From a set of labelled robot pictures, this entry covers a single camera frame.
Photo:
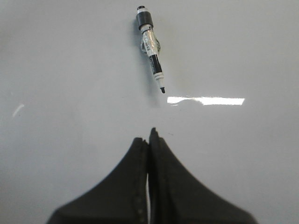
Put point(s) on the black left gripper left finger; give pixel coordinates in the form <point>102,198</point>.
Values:
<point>118,199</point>

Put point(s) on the black dry-erase marker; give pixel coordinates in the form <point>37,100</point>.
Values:
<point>150,44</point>

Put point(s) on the white whiteboard with aluminium frame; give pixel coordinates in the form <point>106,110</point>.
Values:
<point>75,89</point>

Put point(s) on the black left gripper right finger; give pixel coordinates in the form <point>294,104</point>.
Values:
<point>177,197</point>

